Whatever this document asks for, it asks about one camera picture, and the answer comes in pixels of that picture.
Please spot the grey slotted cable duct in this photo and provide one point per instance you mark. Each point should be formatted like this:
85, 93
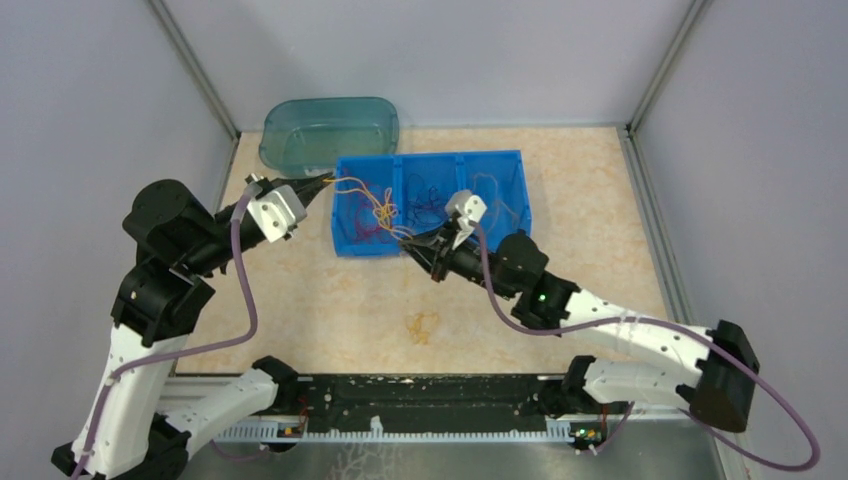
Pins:
272, 432

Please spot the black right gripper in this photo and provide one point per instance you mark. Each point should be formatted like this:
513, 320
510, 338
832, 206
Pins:
435, 251

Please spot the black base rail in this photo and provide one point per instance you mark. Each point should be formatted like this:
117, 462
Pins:
452, 403

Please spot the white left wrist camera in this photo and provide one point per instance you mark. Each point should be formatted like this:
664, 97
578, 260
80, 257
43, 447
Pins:
277, 213

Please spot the teal transparent plastic tub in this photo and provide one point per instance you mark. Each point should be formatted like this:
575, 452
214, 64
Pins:
305, 137

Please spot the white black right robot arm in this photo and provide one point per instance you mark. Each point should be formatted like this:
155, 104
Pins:
705, 371

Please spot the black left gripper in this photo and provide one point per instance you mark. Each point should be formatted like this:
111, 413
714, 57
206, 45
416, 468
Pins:
305, 189

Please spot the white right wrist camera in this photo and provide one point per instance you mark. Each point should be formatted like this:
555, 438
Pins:
466, 208

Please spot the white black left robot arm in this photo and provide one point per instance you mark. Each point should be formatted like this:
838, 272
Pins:
180, 246

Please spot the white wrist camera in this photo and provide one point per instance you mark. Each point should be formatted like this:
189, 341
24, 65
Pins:
466, 208
277, 213

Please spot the blue three-compartment plastic bin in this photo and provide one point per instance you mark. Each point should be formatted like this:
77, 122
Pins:
380, 196

